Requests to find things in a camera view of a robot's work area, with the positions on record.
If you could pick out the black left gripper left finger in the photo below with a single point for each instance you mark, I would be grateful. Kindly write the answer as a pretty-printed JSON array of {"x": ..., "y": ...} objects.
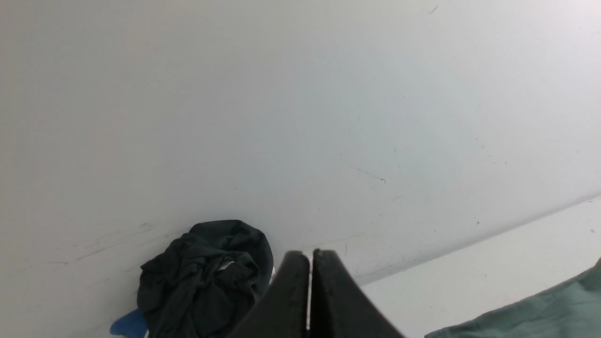
[{"x": 282, "y": 311}]

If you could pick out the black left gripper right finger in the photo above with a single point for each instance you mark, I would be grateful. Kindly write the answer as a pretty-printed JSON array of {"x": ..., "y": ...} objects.
[{"x": 339, "y": 309}]

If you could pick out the green long-sleeved shirt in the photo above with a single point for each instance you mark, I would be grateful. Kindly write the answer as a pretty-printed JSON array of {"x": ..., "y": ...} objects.
[{"x": 571, "y": 309}]

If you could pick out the dark crumpled garment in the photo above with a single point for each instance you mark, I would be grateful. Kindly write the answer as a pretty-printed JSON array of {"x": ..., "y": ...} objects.
[{"x": 205, "y": 281}]

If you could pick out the blue crumpled cloth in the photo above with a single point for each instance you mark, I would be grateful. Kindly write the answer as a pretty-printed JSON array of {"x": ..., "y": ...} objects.
[{"x": 131, "y": 325}]

